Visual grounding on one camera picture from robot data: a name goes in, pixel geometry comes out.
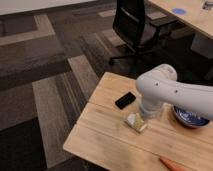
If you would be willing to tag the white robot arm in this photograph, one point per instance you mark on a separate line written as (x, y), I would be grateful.
(159, 86)

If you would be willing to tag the blue round coaster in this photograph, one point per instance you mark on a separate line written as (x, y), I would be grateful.
(178, 11)

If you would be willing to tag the white rectangular box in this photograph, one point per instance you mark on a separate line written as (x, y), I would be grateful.
(130, 121)

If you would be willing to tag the orange pepper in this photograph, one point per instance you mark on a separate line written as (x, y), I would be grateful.
(172, 166)

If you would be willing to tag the black office chair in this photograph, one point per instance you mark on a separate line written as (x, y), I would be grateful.
(141, 36)

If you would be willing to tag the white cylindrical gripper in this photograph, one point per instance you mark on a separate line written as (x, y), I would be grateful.
(149, 109)

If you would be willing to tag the blue ceramic bowl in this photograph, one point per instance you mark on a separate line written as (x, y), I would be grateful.
(189, 119)

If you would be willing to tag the black smartphone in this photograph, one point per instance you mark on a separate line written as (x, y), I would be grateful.
(125, 100)

